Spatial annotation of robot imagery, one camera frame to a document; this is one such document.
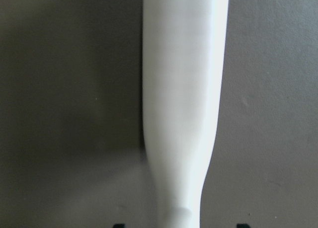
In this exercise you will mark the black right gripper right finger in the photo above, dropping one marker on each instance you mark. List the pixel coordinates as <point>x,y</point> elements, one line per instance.
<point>242,225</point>

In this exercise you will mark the beige hand brush black bristles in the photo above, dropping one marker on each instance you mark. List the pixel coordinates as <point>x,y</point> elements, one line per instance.
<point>183,57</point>

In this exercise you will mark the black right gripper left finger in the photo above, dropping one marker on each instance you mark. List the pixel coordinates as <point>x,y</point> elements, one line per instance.
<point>118,226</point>

